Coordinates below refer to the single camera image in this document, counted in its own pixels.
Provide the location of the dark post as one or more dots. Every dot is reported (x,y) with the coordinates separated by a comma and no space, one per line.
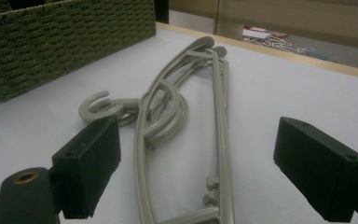
(161,11)

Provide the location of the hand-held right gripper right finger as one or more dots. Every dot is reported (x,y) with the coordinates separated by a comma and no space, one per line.
(320,168)

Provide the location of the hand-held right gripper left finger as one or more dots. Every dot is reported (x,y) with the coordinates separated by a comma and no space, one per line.
(85,165)

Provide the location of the white paper stack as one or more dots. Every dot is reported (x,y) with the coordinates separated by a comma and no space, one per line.
(256,33)

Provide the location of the pale blue item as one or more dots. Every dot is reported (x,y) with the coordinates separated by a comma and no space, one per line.
(312,53)

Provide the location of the green woven basket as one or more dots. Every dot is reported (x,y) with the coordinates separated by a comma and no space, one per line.
(59,40)

